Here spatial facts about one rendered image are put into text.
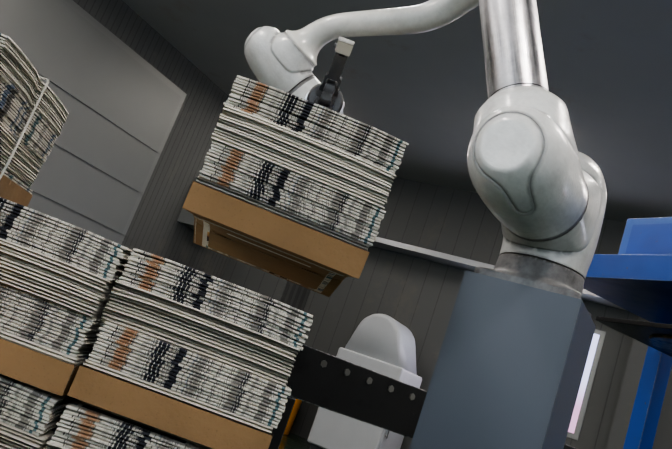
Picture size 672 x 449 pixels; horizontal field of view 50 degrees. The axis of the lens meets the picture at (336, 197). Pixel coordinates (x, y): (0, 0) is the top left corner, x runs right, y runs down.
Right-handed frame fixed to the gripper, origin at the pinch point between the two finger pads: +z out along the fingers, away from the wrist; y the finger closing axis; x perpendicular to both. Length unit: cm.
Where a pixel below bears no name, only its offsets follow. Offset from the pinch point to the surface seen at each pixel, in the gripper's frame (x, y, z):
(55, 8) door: 242, -120, -476
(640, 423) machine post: -172, 41, -174
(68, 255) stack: 27, 45, 21
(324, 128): -1.6, 14.0, 18.2
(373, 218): -13.2, 24.8, 19.5
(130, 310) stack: 16, 49, 21
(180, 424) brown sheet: 3, 62, 23
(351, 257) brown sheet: -12.0, 31.5, 19.2
